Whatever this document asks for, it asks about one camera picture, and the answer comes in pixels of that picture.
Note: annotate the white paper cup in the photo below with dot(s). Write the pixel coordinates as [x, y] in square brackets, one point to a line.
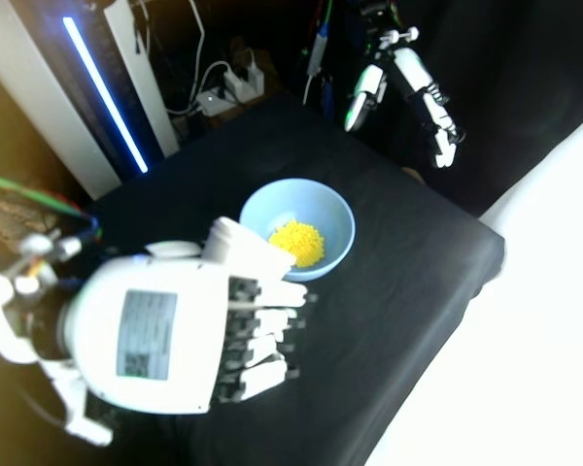
[243, 247]

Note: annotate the yellow small beads pile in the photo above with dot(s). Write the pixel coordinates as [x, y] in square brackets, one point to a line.
[298, 242]

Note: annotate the light blue bowl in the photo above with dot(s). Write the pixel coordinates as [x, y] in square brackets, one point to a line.
[320, 209]

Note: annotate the grey patterned shoe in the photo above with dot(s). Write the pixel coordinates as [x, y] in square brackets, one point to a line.
[14, 218]

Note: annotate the blue light strip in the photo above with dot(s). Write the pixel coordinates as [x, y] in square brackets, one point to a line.
[102, 92]

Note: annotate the white computer tower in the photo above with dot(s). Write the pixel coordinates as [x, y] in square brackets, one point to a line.
[29, 97]

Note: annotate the white power strip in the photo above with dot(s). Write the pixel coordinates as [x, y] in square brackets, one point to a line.
[214, 102]

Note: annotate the small white plug charger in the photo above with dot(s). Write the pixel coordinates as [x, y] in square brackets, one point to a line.
[234, 85]

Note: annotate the black table cloth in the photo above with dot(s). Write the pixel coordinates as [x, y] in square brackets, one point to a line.
[369, 315]

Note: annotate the tall white plug charger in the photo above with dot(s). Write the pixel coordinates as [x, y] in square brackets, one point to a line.
[255, 80]

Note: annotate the blue hanging object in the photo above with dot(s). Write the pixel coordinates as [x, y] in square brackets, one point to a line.
[328, 94]

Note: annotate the white hanging adapter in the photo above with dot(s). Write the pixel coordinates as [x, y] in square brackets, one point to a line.
[317, 52]

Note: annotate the brown wooden piece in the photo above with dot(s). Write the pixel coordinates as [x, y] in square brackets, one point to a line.
[414, 175]

